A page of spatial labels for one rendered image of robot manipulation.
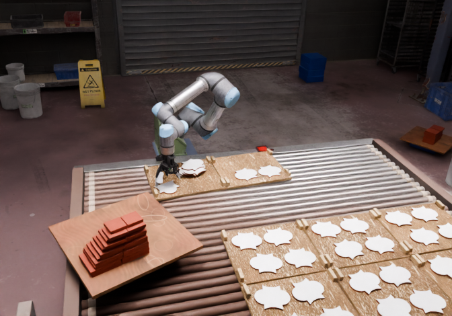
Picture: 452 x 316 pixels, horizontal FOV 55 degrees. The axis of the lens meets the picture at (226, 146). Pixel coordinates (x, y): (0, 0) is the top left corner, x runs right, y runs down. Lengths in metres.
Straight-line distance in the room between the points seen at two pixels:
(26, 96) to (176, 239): 4.08
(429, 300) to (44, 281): 2.47
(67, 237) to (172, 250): 0.47
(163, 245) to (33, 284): 1.65
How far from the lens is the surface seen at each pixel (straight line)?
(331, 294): 1.96
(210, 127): 2.83
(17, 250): 3.75
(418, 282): 2.15
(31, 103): 5.83
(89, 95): 5.95
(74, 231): 2.08
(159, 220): 2.08
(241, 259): 2.04
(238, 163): 2.74
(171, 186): 2.49
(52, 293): 3.33
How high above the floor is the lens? 2.30
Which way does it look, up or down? 28 degrees down
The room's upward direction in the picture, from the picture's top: 3 degrees clockwise
